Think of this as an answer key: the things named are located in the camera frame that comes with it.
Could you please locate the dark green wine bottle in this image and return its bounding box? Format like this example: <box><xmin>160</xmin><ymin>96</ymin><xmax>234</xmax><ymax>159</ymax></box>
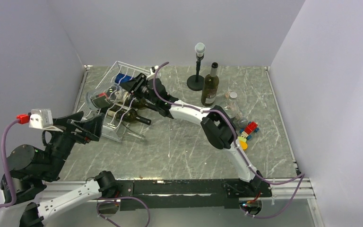
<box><xmin>107</xmin><ymin>105</ymin><xmax>151</xmax><ymax>125</ymax></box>

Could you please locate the purple cable under left base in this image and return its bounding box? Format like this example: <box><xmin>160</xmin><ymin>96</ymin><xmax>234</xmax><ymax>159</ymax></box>
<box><xmin>96</xmin><ymin>196</ymin><xmax>151</xmax><ymax>227</ymax></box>

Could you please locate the olive wine bottle silver neck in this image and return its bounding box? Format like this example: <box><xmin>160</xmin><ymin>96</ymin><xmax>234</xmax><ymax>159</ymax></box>
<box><xmin>201</xmin><ymin>62</ymin><xmax>219</xmax><ymax>106</ymax></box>

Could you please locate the blue square glass bottle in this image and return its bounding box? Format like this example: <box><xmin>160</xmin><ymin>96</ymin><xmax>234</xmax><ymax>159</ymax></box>
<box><xmin>114</xmin><ymin>73</ymin><xmax>133</xmax><ymax>84</ymax></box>

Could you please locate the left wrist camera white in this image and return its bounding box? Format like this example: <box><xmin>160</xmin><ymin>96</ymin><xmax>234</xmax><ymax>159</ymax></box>
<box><xmin>16</xmin><ymin>109</ymin><xmax>53</xmax><ymax>130</ymax></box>

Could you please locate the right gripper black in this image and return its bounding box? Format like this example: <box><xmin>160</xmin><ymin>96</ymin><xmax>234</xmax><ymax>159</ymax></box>
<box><xmin>120</xmin><ymin>73</ymin><xmax>159</xmax><ymax>106</ymax></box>

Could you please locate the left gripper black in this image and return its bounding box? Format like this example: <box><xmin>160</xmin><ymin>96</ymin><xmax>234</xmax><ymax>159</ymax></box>
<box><xmin>43</xmin><ymin>111</ymin><xmax>105</xmax><ymax>179</ymax></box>

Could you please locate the white wire wine rack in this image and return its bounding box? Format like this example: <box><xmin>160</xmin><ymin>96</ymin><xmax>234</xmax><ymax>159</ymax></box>
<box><xmin>73</xmin><ymin>61</ymin><xmax>158</xmax><ymax>142</ymax></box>

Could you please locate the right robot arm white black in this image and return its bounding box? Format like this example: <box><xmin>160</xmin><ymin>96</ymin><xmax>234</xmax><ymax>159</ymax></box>
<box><xmin>120</xmin><ymin>73</ymin><xmax>262</xmax><ymax>196</ymax></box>

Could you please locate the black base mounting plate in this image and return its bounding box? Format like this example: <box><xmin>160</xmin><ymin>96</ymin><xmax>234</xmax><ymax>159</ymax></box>
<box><xmin>101</xmin><ymin>179</ymin><xmax>272</xmax><ymax>211</ymax></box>

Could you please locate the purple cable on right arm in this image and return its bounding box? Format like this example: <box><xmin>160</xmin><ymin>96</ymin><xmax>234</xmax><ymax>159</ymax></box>
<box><xmin>152</xmin><ymin>61</ymin><xmax>305</xmax><ymax>186</ymax></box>

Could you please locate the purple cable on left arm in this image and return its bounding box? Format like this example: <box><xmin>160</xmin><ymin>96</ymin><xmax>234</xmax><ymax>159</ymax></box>
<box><xmin>0</xmin><ymin>119</ymin><xmax>21</xmax><ymax>227</ymax></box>

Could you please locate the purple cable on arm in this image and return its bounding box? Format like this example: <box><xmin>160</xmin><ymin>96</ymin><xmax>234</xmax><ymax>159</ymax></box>
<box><xmin>152</xmin><ymin>61</ymin><xmax>305</xmax><ymax>186</ymax></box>
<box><xmin>0</xmin><ymin>119</ymin><xmax>21</xmax><ymax>227</ymax></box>

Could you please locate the black stand with white ball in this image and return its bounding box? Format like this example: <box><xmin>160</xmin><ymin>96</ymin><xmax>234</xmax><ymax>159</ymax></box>
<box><xmin>187</xmin><ymin>43</ymin><xmax>206</xmax><ymax>91</ymax></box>

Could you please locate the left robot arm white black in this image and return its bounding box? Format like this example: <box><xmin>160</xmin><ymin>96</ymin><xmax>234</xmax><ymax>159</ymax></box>
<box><xmin>0</xmin><ymin>109</ymin><xmax>117</xmax><ymax>227</ymax></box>

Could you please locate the colourful toy block figure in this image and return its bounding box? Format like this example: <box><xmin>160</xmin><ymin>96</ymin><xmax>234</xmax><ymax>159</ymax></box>
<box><xmin>238</xmin><ymin>122</ymin><xmax>259</xmax><ymax>149</ymax></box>

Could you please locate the wine bottle with cream label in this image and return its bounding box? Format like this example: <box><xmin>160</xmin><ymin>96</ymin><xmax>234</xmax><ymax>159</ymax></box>
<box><xmin>108</xmin><ymin>88</ymin><xmax>157</xmax><ymax>111</ymax></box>

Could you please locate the small glass jar silver lid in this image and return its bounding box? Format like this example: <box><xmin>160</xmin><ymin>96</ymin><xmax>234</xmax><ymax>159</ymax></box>
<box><xmin>224</xmin><ymin>91</ymin><xmax>249</xmax><ymax>129</ymax></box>

